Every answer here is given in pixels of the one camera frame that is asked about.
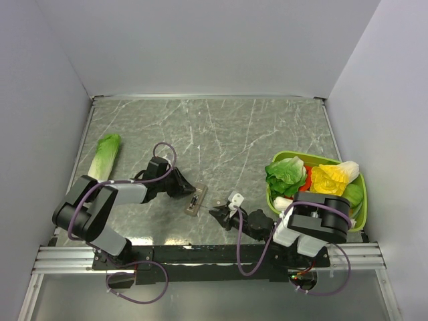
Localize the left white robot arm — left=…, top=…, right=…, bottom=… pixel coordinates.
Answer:
left=52, top=156, right=196, bottom=269

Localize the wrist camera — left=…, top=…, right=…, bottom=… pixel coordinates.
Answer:
left=162, top=152, right=175, bottom=166
left=227, top=191, right=244, bottom=218

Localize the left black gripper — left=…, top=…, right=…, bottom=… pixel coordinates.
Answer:
left=157, top=167, right=195, bottom=199

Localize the round green toy vegetable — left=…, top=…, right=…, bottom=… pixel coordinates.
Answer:
left=342, top=183, right=364, bottom=209

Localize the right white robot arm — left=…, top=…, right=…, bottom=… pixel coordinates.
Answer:
left=209, top=192, right=352, bottom=267

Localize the long napa cabbage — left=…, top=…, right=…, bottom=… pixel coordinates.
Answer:
left=88, top=134, right=121, bottom=181

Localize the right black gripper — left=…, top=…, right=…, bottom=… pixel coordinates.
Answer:
left=209, top=203, right=263, bottom=241

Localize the green toy lettuce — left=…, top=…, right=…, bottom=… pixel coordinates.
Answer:
left=265, top=156, right=308, bottom=199

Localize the yellow toy cabbage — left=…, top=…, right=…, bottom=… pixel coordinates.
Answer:
left=310, top=161, right=360, bottom=196

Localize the green plastic basket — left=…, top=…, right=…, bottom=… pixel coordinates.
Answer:
left=266, top=151, right=368, bottom=232

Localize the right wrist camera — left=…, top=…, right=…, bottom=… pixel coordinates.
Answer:
left=227, top=191, right=244, bottom=218

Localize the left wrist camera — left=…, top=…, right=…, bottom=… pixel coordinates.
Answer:
left=162, top=152, right=175, bottom=166

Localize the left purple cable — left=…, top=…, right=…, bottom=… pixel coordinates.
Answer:
left=66, top=142, right=177, bottom=305

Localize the white green bok choy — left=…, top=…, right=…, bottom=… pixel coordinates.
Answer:
left=273, top=197, right=293, bottom=212

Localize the beige remote control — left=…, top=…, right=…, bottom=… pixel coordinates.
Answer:
left=184, top=183, right=208, bottom=217

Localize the black base frame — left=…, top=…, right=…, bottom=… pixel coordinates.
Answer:
left=92, top=243, right=330, bottom=285

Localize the red toy pepper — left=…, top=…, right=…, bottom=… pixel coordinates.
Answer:
left=295, top=165, right=312, bottom=193

